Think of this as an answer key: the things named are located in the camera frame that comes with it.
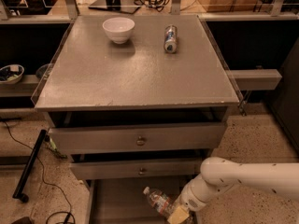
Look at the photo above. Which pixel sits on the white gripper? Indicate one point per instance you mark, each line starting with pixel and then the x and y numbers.
pixel 191 200

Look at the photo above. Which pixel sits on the clear plastic water bottle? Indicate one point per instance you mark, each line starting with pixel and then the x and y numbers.
pixel 159 201

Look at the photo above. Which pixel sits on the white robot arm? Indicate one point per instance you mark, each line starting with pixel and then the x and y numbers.
pixel 218 176

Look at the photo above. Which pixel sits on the grey open bottom drawer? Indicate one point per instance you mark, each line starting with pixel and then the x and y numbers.
pixel 121 201

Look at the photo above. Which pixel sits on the grey middle drawer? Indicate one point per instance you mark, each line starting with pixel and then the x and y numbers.
pixel 136 168

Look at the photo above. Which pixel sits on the grey top drawer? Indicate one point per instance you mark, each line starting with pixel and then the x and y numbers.
pixel 109 139

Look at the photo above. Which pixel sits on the grey drawer cabinet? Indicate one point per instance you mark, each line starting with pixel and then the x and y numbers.
pixel 97 83

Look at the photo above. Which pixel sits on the grey side shelf right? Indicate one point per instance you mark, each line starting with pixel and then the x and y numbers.
pixel 255 80

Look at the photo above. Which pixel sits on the grey side shelf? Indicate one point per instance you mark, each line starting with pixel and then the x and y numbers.
pixel 255 80
pixel 25 87

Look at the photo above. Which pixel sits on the black bar on floor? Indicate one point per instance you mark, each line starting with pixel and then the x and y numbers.
pixel 18 193

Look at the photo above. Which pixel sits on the blue silver soda can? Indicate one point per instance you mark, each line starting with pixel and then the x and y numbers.
pixel 171 39

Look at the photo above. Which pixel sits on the white ceramic bowl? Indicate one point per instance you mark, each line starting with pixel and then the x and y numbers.
pixel 118 29

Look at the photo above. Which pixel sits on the grey side shelf left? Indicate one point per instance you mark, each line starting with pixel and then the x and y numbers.
pixel 25 87

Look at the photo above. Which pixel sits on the bowl with small items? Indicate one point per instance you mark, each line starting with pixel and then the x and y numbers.
pixel 11 74

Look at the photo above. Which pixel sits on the black monitor stand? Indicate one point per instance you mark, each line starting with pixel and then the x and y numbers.
pixel 121 6

